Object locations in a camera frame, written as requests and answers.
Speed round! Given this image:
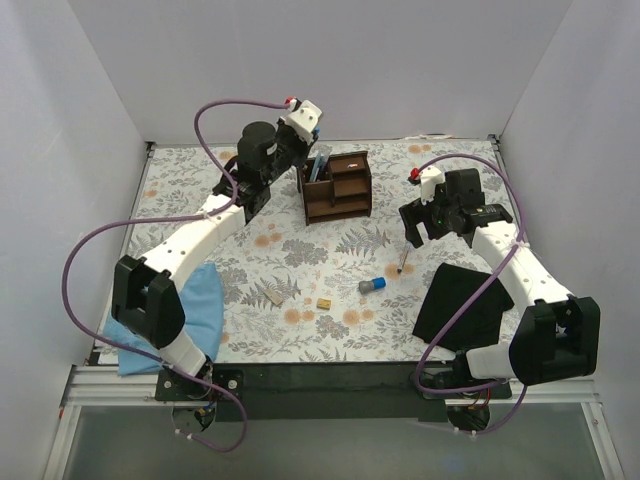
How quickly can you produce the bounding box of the light blue pen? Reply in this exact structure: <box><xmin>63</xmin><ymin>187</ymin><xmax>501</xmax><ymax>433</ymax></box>
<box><xmin>309</xmin><ymin>153</ymin><xmax>324</xmax><ymax>182</ymax></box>

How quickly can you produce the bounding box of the small yellow eraser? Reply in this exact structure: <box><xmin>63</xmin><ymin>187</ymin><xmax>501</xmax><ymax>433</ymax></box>
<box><xmin>316</xmin><ymin>298</ymin><xmax>331</xmax><ymax>310</ymax></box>

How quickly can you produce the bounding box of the grey blue glue stick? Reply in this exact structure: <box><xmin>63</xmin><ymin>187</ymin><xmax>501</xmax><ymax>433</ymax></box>
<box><xmin>358</xmin><ymin>277</ymin><xmax>386</xmax><ymax>295</ymax></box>

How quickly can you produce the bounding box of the brown wooden desk organizer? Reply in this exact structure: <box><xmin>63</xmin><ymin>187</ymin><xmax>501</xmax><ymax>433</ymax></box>
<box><xmin>296</xmin><ymin>151</ymin><xmax>373</xmax><ymax>226</ymax></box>

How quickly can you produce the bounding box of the black cloth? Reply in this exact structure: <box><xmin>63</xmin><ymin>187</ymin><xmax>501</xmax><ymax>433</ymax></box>
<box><xmin>412</xmin><ymin>263</ymin><xmax>517</xmax><ymax>354</ymax></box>

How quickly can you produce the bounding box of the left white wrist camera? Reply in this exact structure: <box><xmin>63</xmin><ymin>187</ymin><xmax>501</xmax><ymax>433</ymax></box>
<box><xmin>280</xmin><ymin>97</ymin><xmax>323</xmax><ymax>144</ymax></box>

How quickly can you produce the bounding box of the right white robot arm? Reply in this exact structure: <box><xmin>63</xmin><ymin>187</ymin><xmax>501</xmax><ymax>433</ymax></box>
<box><xmin>399</xmin><ymin>166</ymin><xmax>601</xmax><ymax>398</ymax></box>

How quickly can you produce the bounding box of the green capped white marker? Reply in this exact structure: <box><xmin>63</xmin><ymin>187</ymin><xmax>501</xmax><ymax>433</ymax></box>
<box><xmin>306</xmin><ymin>159</ymin><xmax>318</xmax><ymax>183</ymax></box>

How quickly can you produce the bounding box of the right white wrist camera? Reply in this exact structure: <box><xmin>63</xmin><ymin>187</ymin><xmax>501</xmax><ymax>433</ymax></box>
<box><xmin>408</xmin><ymin>166</ymin><xmax>445</xmax><ymax>205</ymax></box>

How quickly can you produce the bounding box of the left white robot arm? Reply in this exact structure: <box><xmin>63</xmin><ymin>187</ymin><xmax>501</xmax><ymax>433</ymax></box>
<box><xmin>111</xmin><ymin>112</ymin><xmax>319</xmax><ymax>400</ymax></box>

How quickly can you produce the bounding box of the light blue cloth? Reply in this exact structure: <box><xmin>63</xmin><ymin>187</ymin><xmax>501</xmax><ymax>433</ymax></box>
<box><xmin>103</xmin><ymin>263</ymin><xmax>224</xmax><ymax>376</ymax></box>

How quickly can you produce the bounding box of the floral patterned table mat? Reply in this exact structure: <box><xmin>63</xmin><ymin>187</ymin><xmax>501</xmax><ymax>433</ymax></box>
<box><xmin>97</xmin><ymin>141</ymin><xmax>539</xmax><ymax>365</ymax></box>

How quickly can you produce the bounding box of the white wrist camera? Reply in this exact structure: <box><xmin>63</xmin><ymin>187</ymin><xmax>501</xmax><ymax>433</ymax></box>
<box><xmin>280</xmin><ymin>97</ymin><xmax>323</xmax><ymax>144</ymax></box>
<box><xmin>408</xmin><ymin>166</ymin><xmax>445</xmax><ymax>205</ymax></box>

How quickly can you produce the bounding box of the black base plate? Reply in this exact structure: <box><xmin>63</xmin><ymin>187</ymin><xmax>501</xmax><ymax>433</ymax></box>
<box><xmin>154</xmin><ymin>364</ymin><xmax>511</xmax><ymax>425</ymax></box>

